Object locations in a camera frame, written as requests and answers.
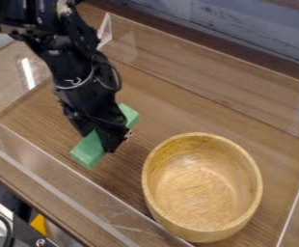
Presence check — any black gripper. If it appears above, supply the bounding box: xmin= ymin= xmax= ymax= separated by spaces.
xmin=53 ymin=64 xmax=130 ymax=152

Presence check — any green rectangular block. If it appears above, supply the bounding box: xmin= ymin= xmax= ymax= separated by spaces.
xmin=69 ymin=103 xmax=140 ymax=170

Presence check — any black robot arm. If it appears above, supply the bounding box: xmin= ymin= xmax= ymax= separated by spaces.
xmin=0 ymin=0 xmax=130 ymax=152

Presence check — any brown wooden bowl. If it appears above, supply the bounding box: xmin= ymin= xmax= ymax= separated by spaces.
xmin=141 ymin=132 xmax=263 ymax=243

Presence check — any clear acrylic barrier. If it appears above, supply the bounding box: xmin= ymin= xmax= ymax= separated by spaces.
xmin=0 ymin=123 xmax=193 ymax=247

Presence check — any yellow tag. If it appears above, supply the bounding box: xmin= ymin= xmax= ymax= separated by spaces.
xmin=30 ymin=214 xmax=48 ymax=235

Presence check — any clear acrylic corner bracket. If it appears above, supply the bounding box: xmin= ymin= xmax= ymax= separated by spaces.
xmin=97 ymin=13 xmax=112 ymax=48

